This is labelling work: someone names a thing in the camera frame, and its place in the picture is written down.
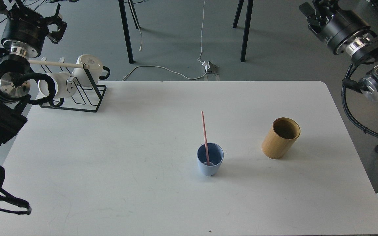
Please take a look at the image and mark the black table leg left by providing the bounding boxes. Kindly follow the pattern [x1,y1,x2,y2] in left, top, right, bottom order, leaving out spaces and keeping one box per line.
[118,0,135,64]

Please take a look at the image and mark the bamboo cylinder holder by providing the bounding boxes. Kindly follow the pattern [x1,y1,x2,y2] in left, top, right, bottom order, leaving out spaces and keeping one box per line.
[262,117,301,159]

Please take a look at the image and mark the black table leg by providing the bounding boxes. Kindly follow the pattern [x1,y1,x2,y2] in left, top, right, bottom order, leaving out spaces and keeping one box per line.
[118,0,135,64]
[232,0,254,63]

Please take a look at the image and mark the black wire mug rack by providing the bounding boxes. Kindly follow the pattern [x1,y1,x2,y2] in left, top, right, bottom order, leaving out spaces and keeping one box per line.
[29,58,107,112]

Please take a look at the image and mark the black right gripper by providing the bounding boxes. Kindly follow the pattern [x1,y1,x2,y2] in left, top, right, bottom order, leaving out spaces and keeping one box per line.
[299,0,370,55]

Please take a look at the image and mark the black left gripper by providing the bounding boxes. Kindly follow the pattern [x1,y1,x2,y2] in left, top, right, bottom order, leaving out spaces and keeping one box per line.
[0,0,67,58]

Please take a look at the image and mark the white floor cable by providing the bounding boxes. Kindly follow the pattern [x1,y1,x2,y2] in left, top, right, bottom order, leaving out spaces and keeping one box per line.
[122,66,207,81]

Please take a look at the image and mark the light blue cup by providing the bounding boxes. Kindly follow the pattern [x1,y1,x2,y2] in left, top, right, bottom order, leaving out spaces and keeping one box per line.
[197,143,224,176]

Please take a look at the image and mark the white mug lower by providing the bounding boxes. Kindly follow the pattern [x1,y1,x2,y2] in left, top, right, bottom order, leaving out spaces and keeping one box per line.
[41,71,77,108]

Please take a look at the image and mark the white mug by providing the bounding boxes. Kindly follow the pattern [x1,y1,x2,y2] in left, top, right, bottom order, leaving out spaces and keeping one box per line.
[41,71,77,108]
[72,54,111,88]

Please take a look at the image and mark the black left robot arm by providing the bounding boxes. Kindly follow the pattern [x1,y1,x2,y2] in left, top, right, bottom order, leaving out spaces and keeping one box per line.
[0,0,67,146]

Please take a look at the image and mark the white power adapter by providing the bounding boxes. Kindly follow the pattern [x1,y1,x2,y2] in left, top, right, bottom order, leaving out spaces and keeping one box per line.
[201,61,219,74]

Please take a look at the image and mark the white mug upper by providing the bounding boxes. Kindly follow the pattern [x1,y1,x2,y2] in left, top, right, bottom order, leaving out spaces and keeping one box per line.
[72,54,111,88]

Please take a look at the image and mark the black table leg right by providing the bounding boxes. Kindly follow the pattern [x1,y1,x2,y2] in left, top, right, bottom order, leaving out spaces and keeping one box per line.
[232,0,254,63]

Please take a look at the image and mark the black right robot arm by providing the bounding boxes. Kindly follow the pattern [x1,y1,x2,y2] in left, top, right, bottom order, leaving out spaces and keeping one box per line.
[299,0,378,138]

